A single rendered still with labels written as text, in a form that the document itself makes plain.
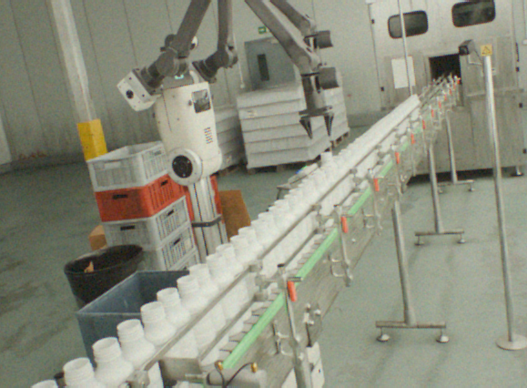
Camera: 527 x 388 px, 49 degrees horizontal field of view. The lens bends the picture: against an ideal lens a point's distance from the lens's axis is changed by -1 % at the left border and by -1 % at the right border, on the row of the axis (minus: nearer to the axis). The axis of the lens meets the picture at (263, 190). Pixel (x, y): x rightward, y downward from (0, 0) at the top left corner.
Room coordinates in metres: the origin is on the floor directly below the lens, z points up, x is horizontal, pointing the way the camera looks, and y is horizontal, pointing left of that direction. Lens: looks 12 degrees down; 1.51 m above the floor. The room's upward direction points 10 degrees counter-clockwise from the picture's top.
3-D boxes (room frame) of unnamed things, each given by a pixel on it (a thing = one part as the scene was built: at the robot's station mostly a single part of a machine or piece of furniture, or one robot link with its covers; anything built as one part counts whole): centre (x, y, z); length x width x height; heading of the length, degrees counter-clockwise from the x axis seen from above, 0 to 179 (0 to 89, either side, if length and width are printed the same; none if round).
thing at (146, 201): (4.20, 0.88, 0.78); 0.61 x 0.41 x 0.22; 162
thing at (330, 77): (1.91, -0.25, 1.47); 0.12 x 0.09 x 0.12; 65
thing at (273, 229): (1.39, 0.01, 1.08); 0.06 x 0.06 x 0.17
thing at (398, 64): (6.05, -1.64, 1.22); 0.23 x 0.03 x 0.32; 66
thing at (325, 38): (2.39, -0.33, 1.60); 0.12 x 0.09 x 0.12; 66
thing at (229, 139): (9.54, 0.72, 0.50); 1.23 x 1.05 x 1.00; 154
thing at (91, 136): (11.51, 3.13, 0.55); 0.40 x 0.40 x 1.10; 66
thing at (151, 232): (4.19, 0.88, 0.55); 0.61 x 0.41 x 0.22; 163
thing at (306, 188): (1.65, -0.12, 1.08); 0.06 x 0.06 x 0.17
